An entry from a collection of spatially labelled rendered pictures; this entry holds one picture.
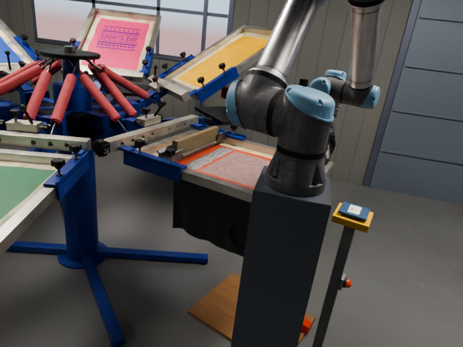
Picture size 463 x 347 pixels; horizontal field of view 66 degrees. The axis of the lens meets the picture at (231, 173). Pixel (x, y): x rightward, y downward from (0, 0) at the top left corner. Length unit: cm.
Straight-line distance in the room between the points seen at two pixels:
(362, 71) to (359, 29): 13
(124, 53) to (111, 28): 34
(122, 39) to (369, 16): 238
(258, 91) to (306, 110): 14
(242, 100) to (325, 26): 323
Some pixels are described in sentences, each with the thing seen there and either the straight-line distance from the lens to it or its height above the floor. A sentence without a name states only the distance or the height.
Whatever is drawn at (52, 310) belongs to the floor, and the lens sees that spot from 231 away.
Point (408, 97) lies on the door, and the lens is 415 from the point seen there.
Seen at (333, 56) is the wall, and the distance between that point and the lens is 406.
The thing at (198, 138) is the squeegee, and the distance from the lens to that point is 169.
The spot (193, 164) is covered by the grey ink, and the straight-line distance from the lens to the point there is 158.
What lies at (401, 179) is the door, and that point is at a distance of 439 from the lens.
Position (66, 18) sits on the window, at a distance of 500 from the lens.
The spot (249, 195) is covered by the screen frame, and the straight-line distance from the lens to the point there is 131.
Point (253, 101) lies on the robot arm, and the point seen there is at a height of 139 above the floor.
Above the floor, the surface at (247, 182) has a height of 96.
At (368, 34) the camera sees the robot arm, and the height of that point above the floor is 156.
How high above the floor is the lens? 155
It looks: 23 degrees down
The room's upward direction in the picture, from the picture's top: 7 degrees clockwise
